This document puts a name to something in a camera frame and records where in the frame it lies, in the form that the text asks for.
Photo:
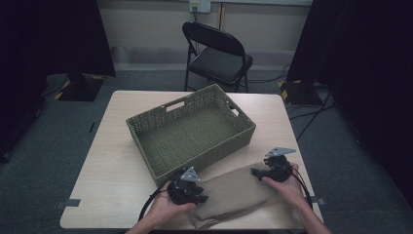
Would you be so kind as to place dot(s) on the grey tape strip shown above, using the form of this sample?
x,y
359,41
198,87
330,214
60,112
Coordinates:
x,y
319,201
68,203

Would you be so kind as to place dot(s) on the white wall socket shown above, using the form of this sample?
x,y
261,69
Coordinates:
x,y
200,6

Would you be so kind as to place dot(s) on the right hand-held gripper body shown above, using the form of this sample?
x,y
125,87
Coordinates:
x,y
279,167

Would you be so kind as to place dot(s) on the person's left hand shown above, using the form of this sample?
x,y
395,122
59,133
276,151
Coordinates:
x,y
165,211

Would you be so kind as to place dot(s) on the beige shorts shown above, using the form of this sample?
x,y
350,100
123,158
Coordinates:
x,y
237,195

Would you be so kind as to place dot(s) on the black curtain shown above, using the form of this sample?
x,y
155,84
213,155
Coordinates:
x,y
48,42
367,81

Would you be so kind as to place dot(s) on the person's right hand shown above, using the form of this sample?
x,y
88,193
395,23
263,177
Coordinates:
x,y
290,190

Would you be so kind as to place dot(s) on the black stand base yellow tape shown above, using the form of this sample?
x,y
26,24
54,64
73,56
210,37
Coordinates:
x,y
298,92
81,87

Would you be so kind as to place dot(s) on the black folding chair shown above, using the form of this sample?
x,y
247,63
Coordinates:
x,y
217,61

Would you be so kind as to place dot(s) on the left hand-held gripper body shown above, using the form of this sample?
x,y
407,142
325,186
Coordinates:
x,y
181,193

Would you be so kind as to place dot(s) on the green woven basket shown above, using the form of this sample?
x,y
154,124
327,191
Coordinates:
x,y
188,136

